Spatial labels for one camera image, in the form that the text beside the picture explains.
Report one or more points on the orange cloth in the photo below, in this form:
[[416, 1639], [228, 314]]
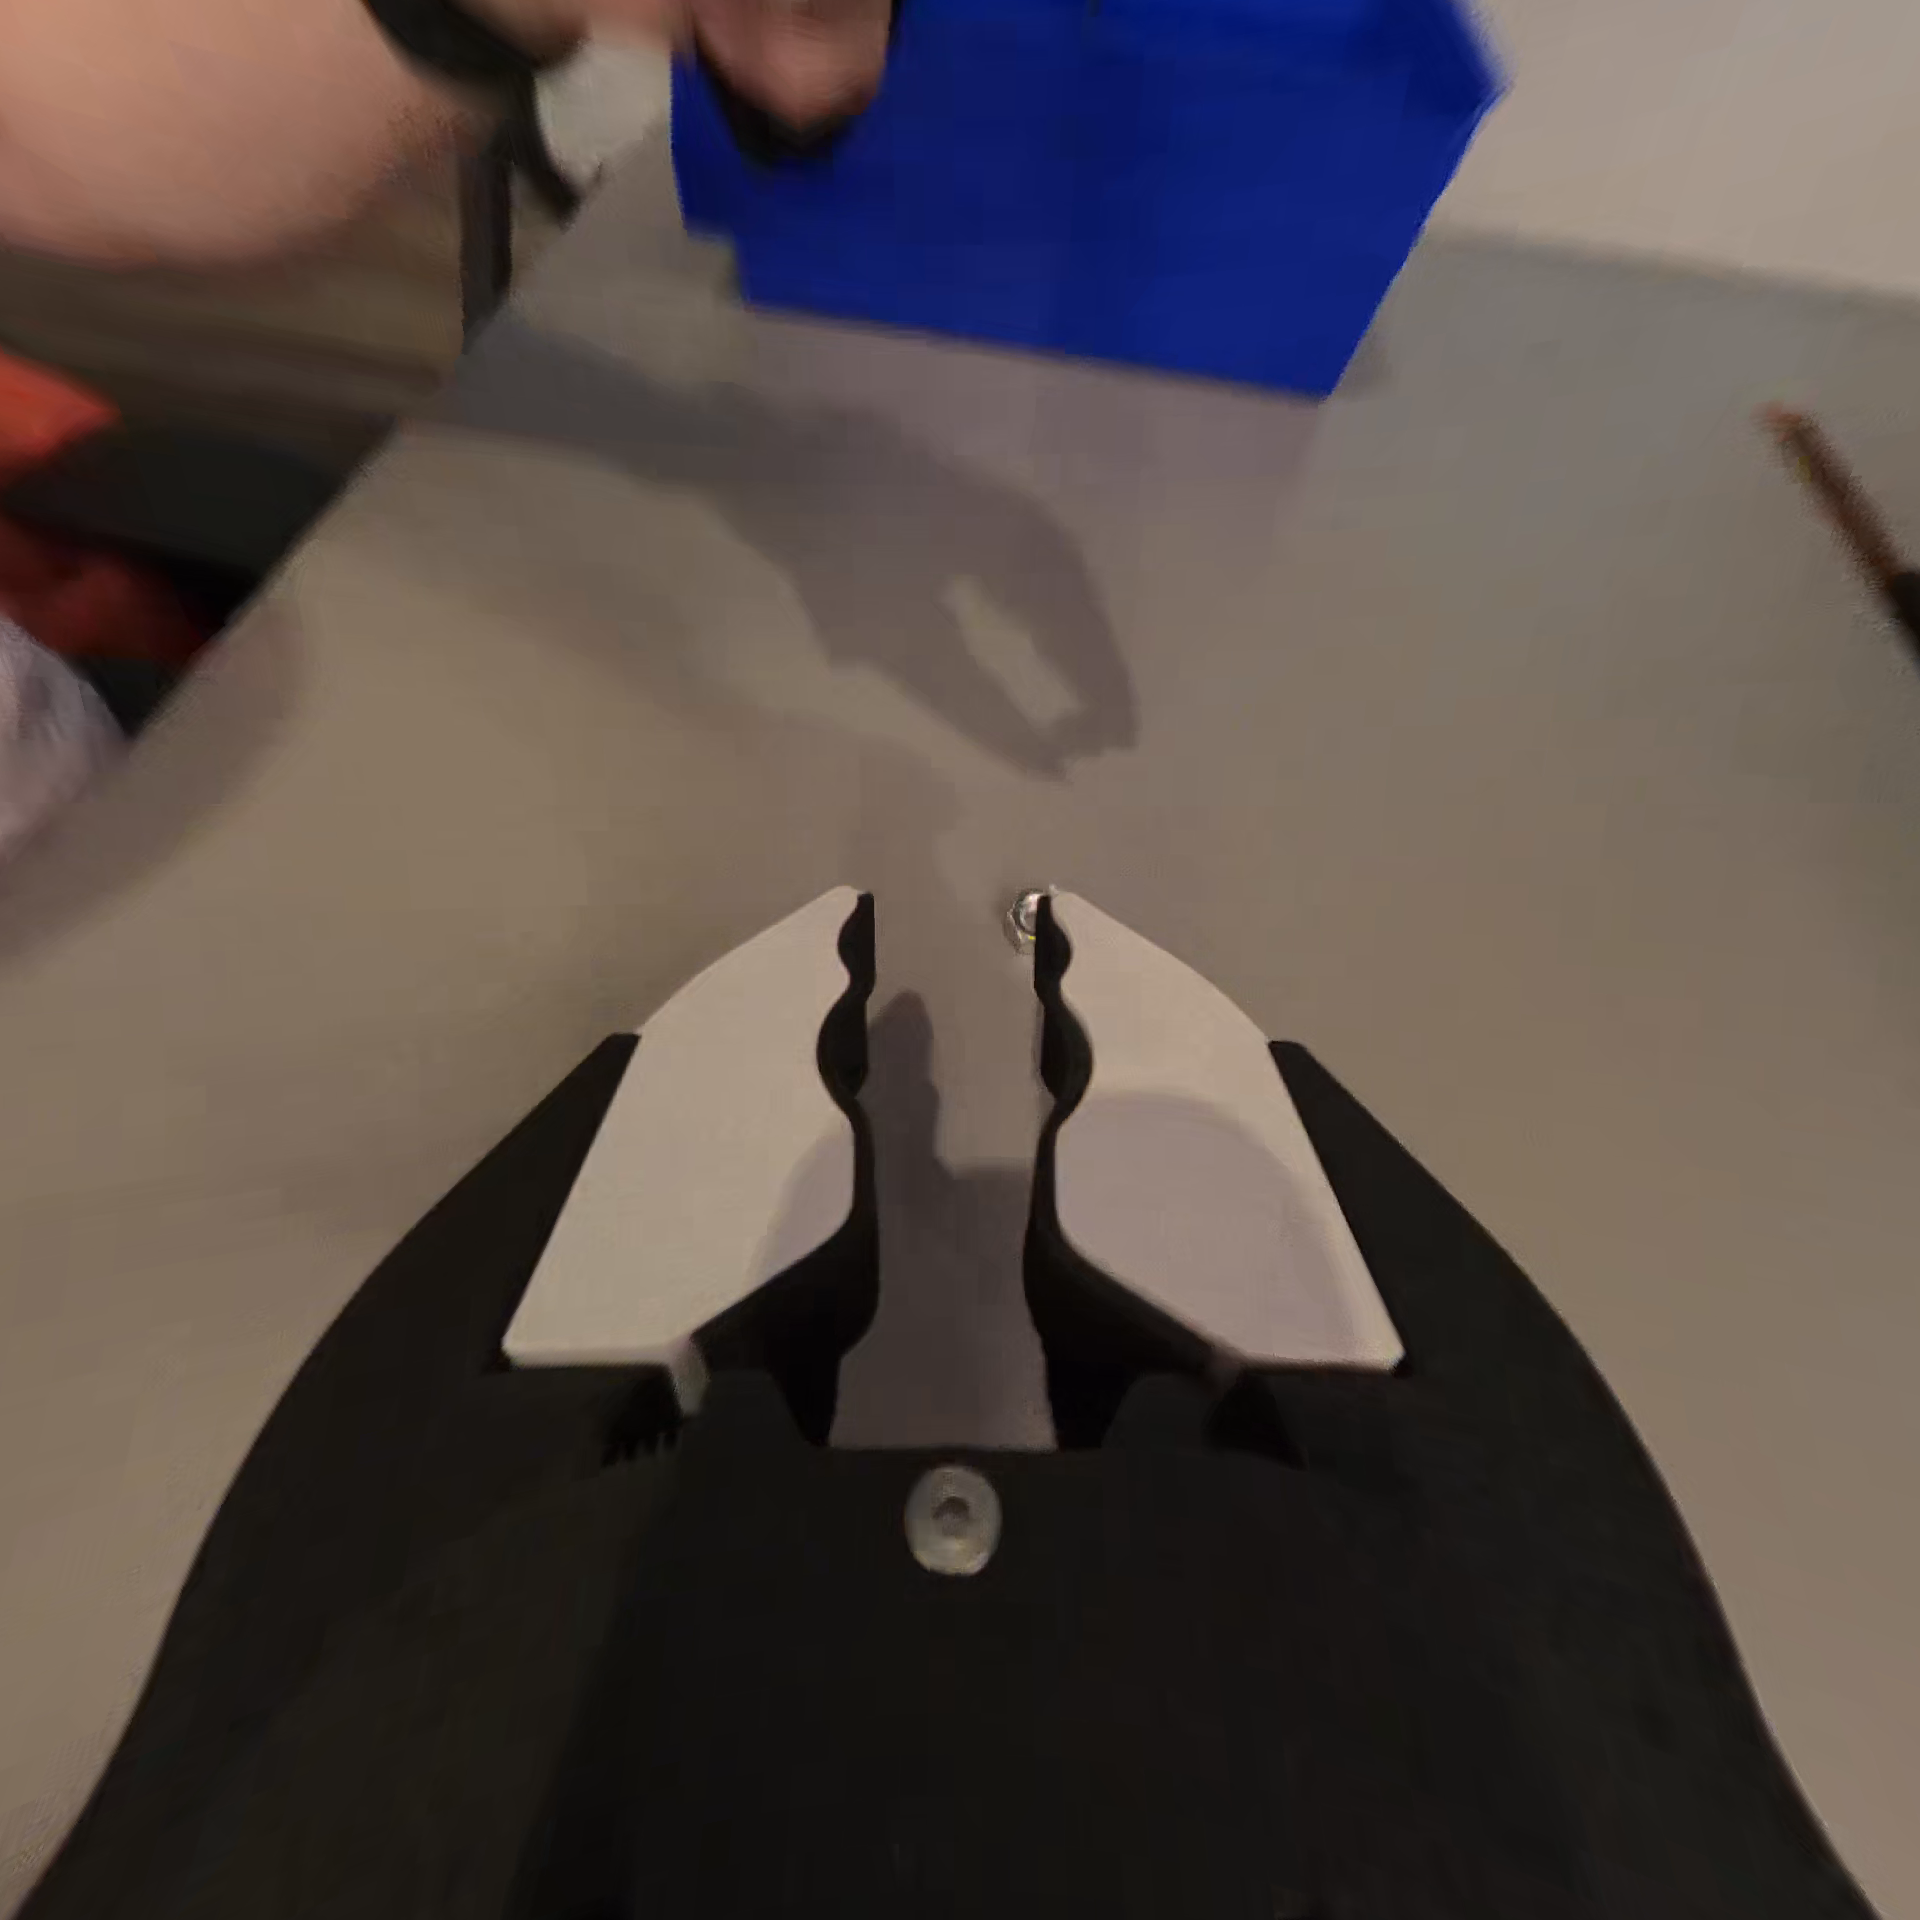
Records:
[[76, 573]]

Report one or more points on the person's left hand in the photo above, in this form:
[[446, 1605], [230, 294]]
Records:
[[797, 46]]

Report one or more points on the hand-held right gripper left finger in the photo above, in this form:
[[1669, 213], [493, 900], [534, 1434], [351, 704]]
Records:
[[692, 1200]]

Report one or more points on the blue plastic bin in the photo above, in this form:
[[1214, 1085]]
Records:
[[1111, 182]]

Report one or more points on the silver hex nut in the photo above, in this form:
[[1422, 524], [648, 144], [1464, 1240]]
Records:
[[1030, 914]]

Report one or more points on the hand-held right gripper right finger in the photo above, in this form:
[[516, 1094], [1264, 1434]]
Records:
[[1216, 1200]]

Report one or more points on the person's left forearm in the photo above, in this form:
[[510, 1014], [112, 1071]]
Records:
[[182, 123]]

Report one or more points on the black wristwatch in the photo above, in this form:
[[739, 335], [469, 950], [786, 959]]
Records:
[[451, 37]]

